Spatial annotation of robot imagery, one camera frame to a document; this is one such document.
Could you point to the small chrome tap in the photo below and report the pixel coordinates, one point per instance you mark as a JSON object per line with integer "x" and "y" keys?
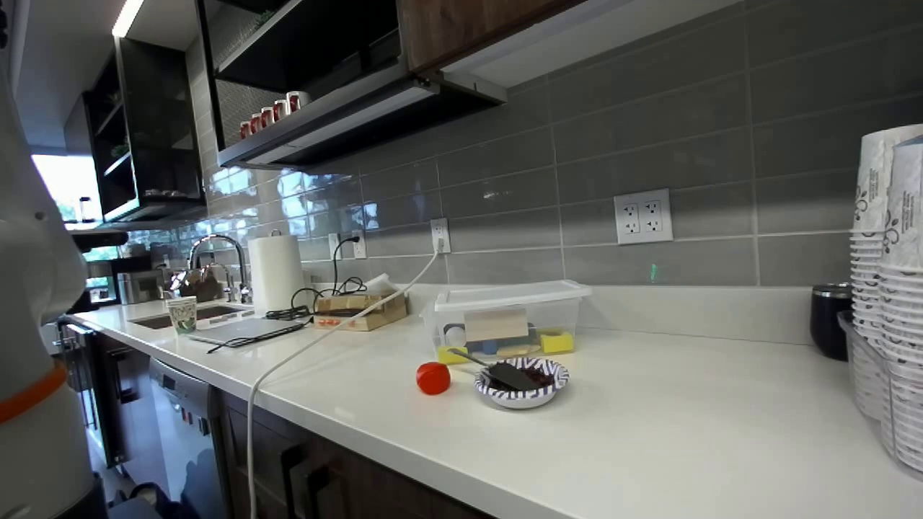
{"x": 337, "y": 257}

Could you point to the kitchen sink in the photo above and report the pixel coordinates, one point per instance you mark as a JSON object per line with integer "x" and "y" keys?
{"x": 205, "y": 311}

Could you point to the clear plastic lidded container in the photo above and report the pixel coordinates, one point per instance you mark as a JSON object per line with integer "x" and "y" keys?
{"x": 510, "y": 301}

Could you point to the dark wooden base cabinet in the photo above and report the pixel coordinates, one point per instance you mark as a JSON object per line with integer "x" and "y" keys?
{"x": 337, "y": 470}

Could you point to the white mug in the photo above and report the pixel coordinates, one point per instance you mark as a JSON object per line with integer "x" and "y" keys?
{"x": 296, "y": 102}

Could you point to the stainless dishwasher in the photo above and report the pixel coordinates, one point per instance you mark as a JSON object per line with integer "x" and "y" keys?
{"x": 184, "y": 434}

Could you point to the wooden wall cabinet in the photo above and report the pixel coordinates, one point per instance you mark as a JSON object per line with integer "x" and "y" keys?
{"x": 462, "y": 23}

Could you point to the grey drying mat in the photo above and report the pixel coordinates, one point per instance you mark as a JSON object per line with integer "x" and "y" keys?
{"x": 249, "y": 329}

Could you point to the patterned paper bowl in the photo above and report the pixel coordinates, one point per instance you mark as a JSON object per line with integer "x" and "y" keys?
{"x": 537, "y": 392}

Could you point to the black mug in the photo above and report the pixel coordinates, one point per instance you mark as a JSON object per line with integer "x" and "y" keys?
{"x": 830, "y": 320}

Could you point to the stack of patterned paper cups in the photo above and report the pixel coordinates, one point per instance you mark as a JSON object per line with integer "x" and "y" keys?
{"x": 869, "y": 239}
{"x": 911, "y": 290}

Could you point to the yellow and blue box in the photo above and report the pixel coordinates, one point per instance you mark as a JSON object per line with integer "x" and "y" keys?
{"x": 377, "y": 319}

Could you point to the black open wall shelf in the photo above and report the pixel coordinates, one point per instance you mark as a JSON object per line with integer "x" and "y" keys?
{"x": 306, "y": 39}

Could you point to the patterned paper cup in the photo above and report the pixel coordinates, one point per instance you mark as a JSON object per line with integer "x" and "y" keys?
{"x": 184, "y": 316}

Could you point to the dark glass wall cabinet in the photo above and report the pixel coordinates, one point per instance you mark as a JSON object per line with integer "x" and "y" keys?
{"x": 161, "y": 124}

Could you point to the black coffee machine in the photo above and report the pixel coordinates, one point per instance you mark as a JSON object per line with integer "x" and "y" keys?
{"x": 117, "y": 275}

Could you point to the yellow sponge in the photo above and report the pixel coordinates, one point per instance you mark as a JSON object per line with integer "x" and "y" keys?
{"x": 559, "y": 343}

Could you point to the white double wall outlet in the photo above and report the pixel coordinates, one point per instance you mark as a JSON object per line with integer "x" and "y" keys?
{"x": 642, "y": 218}

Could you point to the chrome sink faucet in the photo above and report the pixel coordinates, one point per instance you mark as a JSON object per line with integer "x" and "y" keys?
{"x": 236, "y": 261}

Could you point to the white paper towel roll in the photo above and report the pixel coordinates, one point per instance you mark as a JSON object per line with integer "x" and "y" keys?
{"x": 275, "y": 271}

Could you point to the red mug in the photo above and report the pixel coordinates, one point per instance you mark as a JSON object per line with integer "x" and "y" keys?
{"x": 247, "y": 128}
{"x": 279, "y": 108}
{"x": 257, "y": 123}
{"x": 270, "y": 117}

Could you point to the blue and white box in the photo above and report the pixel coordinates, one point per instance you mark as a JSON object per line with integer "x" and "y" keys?
{"x": 498, "y": 326}

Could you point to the brown cardboard box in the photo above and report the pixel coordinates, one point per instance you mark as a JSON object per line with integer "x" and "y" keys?
{"x": 347, "y": 303}

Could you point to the dark spoon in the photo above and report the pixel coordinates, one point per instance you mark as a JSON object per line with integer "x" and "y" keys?
{"x": 510, "y": 376}

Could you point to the white outlet with plug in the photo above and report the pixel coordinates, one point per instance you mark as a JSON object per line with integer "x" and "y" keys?
{"x": 439, "y": 238}

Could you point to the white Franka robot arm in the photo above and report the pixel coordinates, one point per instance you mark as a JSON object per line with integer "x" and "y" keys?
{"x": 32, "y": 334}

